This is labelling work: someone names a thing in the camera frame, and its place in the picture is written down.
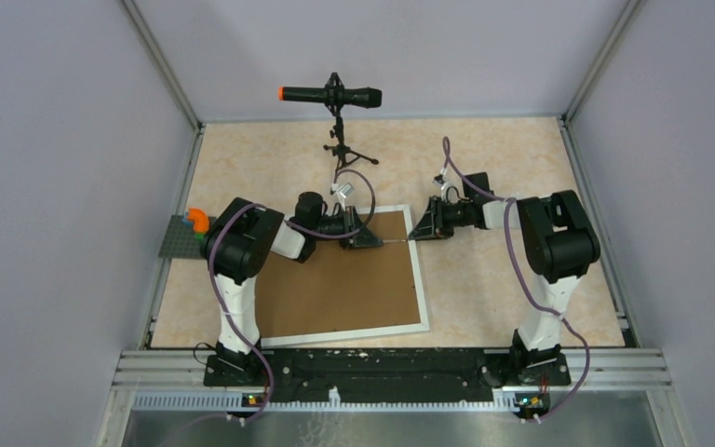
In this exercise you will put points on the white picture frame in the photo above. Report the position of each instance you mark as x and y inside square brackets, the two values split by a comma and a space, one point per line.
[419, 284]

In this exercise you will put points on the brown frame backing board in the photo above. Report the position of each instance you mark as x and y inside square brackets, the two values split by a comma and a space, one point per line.
[339, 284]

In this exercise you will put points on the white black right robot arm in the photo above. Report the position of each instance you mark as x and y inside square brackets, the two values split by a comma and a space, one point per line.
[560, 245]

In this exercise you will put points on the grey lego baseplate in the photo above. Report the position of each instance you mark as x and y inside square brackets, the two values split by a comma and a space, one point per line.
[179, 242]

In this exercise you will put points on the black microphone orange tip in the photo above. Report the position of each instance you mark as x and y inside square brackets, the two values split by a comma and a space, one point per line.
[367, 98]

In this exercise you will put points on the blue toy block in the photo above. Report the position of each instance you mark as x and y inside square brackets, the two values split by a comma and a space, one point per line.
[185, 220]

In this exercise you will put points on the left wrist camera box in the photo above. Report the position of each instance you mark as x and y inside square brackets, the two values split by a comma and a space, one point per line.
[342, 191]

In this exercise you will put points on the aluminium front rail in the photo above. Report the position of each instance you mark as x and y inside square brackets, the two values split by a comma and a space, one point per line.
[172, 379]

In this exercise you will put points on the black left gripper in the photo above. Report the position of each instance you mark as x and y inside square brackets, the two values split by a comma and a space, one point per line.
[364, 238]

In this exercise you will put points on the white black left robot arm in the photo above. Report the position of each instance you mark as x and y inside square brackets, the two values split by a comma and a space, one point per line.
[236, 247]

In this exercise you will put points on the black microphone tripod stand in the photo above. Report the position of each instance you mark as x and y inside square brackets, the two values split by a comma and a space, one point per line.
[344, 154]

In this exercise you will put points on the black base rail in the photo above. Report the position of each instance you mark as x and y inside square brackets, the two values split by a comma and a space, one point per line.
[392, 375]

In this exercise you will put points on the orange curved toy block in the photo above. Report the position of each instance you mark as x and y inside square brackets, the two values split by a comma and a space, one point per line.
[199, 219]

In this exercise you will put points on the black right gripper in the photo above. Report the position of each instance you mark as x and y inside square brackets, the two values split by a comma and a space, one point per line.
[432, 221]

